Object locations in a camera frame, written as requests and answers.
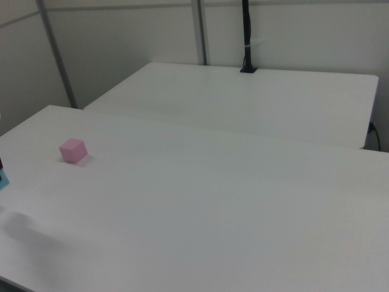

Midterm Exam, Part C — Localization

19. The pink foam cube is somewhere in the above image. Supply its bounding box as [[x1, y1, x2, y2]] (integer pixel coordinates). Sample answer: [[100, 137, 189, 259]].
[[58, 138, 89, 164]]

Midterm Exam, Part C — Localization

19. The white side table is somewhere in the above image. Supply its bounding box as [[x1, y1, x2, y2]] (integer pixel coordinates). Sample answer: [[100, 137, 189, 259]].
[[83, 62, 380, 150]]

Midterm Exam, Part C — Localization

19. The grey metal partition post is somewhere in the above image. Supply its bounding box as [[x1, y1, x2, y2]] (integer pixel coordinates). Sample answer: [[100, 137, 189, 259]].
[[191, 0, 211, 66], [35, 0, 79, 110]]

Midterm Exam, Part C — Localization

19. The black camera pole with base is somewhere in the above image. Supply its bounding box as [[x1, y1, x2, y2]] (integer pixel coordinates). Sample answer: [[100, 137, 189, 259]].
[[239, 0, 258, 74]]

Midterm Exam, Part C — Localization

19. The black power cable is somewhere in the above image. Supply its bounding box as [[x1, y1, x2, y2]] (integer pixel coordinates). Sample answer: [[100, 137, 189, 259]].
[[368, 121, 382, 152]]

